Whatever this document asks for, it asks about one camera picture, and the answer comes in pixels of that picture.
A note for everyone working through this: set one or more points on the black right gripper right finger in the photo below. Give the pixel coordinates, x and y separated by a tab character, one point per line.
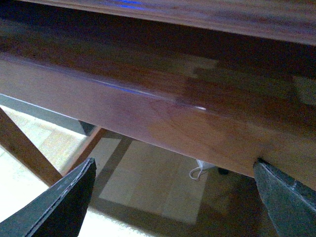
291	205

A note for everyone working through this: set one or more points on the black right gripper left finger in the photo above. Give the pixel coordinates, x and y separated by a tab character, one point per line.
59	211

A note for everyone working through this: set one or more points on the white power adapter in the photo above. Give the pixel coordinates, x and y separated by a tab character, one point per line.
202	166

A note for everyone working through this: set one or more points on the wooden desk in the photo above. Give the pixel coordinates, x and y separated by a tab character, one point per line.
223	81

